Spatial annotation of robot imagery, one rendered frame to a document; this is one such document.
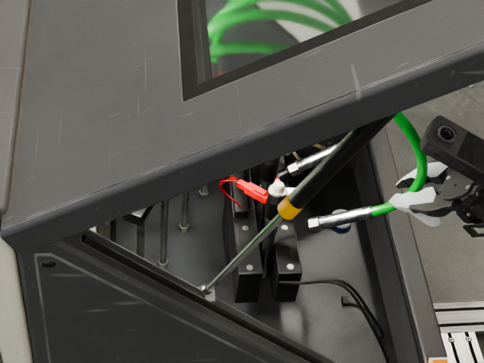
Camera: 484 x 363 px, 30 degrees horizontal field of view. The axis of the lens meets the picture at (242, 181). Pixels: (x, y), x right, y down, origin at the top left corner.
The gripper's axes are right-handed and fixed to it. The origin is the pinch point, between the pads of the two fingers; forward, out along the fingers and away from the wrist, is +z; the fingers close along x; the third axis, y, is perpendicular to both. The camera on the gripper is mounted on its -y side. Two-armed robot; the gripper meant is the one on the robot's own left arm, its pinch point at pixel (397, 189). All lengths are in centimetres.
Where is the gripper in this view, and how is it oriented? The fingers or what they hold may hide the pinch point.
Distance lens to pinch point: 122.5
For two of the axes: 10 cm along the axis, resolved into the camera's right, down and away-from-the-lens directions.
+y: 6.6, 6.1, 4.4
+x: 4.2, -7.9, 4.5
